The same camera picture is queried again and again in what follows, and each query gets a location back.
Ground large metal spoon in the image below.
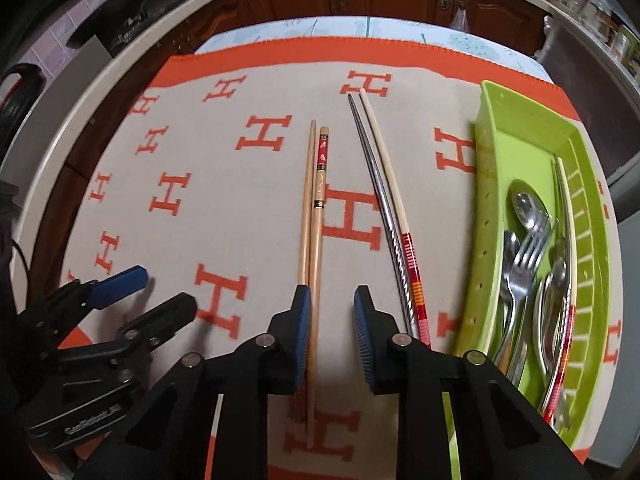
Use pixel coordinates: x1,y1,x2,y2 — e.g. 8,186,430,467
531,257,573,378

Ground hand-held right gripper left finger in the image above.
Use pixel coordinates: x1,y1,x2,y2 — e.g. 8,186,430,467
75,284,313,480

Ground metal fork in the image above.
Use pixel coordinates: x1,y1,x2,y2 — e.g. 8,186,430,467
492,227,558,376

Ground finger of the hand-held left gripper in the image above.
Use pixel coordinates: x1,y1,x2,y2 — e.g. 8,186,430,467
117,292,197,348
55,266,150,321

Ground cream chopstick with striped end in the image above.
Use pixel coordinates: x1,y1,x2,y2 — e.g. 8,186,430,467
358,87,433,351
542,156,580,426

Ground light blue patterned tablecloth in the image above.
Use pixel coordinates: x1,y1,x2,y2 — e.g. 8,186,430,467
192,16,553,86

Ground black gas stove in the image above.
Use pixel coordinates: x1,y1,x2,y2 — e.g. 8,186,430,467
95,0,211,56

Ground wooden chopstick with red print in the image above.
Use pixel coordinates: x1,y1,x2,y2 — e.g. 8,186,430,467
305,126,331,451

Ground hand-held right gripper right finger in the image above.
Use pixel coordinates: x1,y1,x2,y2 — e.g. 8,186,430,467
352,284,593,480

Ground green plastic slotted tray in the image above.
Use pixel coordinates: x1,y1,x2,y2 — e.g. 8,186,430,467
452,79,623,453

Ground orange and cream printed blanket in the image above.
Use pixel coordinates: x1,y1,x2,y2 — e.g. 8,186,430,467
60,37,623,466

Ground small hanging plastic bag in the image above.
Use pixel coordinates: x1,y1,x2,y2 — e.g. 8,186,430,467
447,5,473,33

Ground plain light wooden chopstick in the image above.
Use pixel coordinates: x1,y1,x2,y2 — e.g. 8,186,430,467
292,119,319,423

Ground grey metal sink cabinet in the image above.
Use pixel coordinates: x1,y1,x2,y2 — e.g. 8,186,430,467
537,15,640,171

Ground glass jars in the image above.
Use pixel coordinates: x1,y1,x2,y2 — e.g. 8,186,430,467
605,10,640,66

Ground metal chopstick with spiral end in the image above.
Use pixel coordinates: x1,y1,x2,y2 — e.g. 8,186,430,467
346,93,421,338

